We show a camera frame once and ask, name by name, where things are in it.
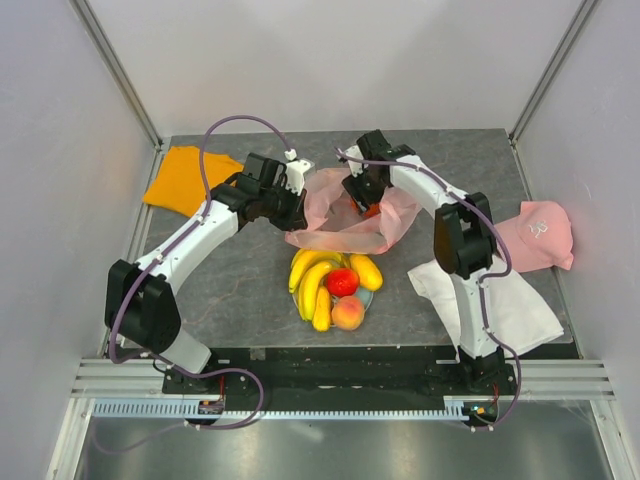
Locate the yellow banana bunch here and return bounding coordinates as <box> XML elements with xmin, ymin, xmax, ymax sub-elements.
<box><xmin>298</xmin><ymin>261</ymin><xmax>338</xmax><ymax>321</ymax></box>
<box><xmin>288</xmin><ymin>249</ymin><xmax>349</xmax><ymax>293</ymax></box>

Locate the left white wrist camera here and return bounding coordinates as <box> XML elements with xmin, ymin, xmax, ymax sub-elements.
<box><xmin>284</xmin><ymin>148</ymin><xmax>316</xmax><ymax>196</ymax></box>

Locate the red tomato fruit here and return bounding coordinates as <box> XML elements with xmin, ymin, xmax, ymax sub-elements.
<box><xmin>325</xmin><ymin>268</ymin><xmax>360</xmax><ymax>297</ymax></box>

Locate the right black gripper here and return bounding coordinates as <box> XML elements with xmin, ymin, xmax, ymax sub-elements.
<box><xmin>341</xmin><ymin>164</ymin><xmax>395</xmax><ymax>214</ymax></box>

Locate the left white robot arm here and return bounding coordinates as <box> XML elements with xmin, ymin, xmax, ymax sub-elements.
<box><xmin>105</xmin><ymin>154</ymin><xmax>315</xmax><ymax>393</ymax></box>

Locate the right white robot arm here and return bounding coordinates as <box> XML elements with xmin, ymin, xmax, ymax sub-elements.
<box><xmin>336</xmin><ymin>130</ymin><xmax>504</xmax><ymax>394</ymax></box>

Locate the slotted cable duct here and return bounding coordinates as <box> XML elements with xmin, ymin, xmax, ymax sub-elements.
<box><xmin>92</xmin><ymin>398</ymin><xmax>497</xmax><ymax>422</ymax></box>

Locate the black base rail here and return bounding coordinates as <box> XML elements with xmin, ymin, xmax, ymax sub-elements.
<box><xmin>162</xmin><ymin>344</ymin><xmax>519</xmax><ymax>401</ymax></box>

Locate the pink cap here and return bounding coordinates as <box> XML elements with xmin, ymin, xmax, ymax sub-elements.
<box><xmin>496</xmin><ymin>201</ymin><xmax>574</xmax><ymax>273</ymax></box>

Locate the white folded cloth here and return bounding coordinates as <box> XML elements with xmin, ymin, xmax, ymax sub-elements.
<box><xmin>408</xmin><ymin>260</ymin><xmax>564</xmax><ymax>355</ymax></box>

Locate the beige and blue plate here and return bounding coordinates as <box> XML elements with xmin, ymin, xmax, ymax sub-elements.
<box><xmin>292</xmin><ymin>287</ymin><xmax>374</xmax><ymax>322</ymax></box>

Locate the pink peach plastic bag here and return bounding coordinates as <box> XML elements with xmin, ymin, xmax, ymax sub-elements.
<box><xmin>285</xmin><ymin>168</ymin><xmax>421</xmax><ymax>255</ymax></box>

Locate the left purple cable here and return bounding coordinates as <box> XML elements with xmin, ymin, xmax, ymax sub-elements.
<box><xmin>108</xmin><ymin>115</ymin><xmax>299</xmax><ymax>367</ymax></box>

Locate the orange folded cloth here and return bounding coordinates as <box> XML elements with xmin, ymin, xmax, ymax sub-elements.
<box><xmin>142</xmin><ymin>146</ymin><xmax>243</xmax><ymax>217</ymax></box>

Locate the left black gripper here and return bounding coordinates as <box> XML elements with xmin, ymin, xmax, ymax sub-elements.
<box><xmin>259</xmin><ymin>181</ymin><xmax>308</xmax><ymax>233</ymax></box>

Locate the peach fruit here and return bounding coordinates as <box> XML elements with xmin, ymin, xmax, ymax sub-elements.
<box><xmin>331</xmin><ymin>296</ymin><xmax>366</xmax><ymax>331</ymax></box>

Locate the yellow mango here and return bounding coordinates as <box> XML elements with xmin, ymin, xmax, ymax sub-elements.
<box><xmin>312</xmin><ymin>286</ymin><xmax>332</xmax><ymax>332</ymax></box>
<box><xmin>349</xmin><ymin>254</ymin><xmax>384</xmax><ymax>291</ymax></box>

